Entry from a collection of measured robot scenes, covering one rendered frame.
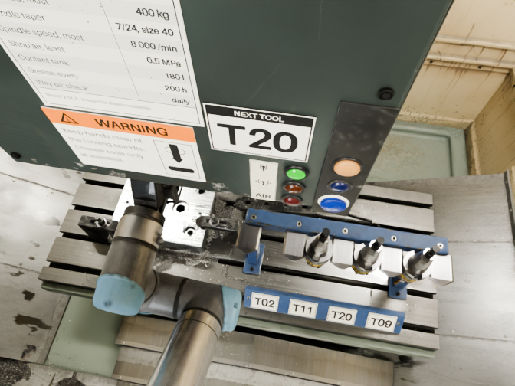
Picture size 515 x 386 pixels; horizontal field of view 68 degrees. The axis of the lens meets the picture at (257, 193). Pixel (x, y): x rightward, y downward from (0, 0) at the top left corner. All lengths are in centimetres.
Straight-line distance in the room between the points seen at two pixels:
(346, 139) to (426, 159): 157
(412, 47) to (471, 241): 128
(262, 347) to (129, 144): 96
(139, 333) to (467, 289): 108
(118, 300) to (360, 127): 44
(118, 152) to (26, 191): 129
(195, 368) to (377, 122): 43
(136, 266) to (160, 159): 24
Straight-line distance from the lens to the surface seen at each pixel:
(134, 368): 141
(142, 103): 37
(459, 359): 143
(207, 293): 70
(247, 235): 91
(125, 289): 63
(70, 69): 37
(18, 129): 51
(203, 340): 64
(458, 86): 184
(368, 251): 86
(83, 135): 46
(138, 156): 46
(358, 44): 28
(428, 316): 128
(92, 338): 157
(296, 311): 116
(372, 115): 33
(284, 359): 130
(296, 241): 91
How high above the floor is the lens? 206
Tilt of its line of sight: 62 degrees down
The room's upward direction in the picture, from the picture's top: 1 degrees counter-clockwise
